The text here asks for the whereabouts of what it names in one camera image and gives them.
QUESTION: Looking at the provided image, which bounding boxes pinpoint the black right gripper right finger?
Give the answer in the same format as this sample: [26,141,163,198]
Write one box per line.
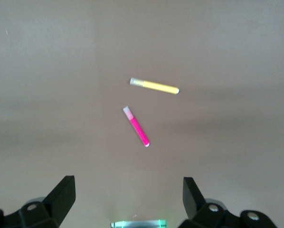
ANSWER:
[179,177,278,228]

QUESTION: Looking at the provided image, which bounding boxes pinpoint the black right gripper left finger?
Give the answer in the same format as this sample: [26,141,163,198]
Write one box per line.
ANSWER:
[0,175,76,228]

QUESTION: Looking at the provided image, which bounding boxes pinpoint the yellow highlighter marker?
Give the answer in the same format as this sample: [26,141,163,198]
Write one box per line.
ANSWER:
[129,77,180,95]

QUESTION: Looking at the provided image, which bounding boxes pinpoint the pink highlighter marker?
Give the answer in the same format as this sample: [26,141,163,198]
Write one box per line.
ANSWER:
[123,106,150,148]

